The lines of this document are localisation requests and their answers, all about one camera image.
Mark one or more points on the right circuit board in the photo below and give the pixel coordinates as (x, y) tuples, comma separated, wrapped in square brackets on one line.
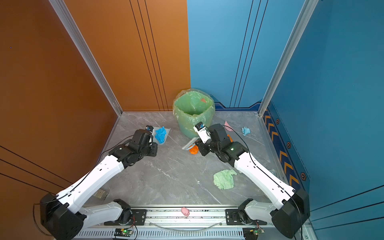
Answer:
[(252, 233)]

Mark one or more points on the circuit board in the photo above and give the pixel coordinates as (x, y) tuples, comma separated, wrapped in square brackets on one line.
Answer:
[(123, 233), (252, 233)]

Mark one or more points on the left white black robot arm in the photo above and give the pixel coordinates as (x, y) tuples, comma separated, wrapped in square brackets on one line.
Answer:
[(63, 215)]

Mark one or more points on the left circuit board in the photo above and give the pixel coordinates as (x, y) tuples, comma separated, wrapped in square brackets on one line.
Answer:
[(123, 233)]

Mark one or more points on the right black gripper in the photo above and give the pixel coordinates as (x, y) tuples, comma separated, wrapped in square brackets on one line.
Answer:
[(201, 146)]

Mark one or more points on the grey-green hand brush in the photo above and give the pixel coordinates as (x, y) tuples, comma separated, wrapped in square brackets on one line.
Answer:
[(190, 144)]

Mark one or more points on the blue paper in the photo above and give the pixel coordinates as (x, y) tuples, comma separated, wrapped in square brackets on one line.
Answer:
[(160, 135)]

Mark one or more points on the grey-green plastic dustpan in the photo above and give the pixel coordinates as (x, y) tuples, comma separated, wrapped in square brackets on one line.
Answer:
[(154, 139)]

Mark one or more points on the pink paper ball on rail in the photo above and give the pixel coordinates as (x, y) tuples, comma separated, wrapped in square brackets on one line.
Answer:
[(185, 211)]

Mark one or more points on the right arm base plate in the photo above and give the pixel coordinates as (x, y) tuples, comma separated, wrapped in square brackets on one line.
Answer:
[(236, 217)]

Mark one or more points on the pink paper scrap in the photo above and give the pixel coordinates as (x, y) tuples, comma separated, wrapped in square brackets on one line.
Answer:
[(228, 127)]

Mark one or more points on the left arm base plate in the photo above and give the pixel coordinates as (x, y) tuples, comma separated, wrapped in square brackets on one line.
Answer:
[(135, 217)]

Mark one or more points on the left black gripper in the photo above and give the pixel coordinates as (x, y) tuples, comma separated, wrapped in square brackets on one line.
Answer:
[(154, 151)]

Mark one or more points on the light blue paper scrap far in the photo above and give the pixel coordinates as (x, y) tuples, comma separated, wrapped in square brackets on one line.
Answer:
[(246, 131)]

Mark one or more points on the light green paper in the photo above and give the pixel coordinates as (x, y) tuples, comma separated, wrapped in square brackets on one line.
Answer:
[(224, 179)]

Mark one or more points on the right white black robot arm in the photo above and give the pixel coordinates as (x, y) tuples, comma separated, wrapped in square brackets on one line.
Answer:
[(288, 208)]

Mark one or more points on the green trash bin with liner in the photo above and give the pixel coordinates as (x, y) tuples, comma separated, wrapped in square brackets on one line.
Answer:
[(190, 107)]

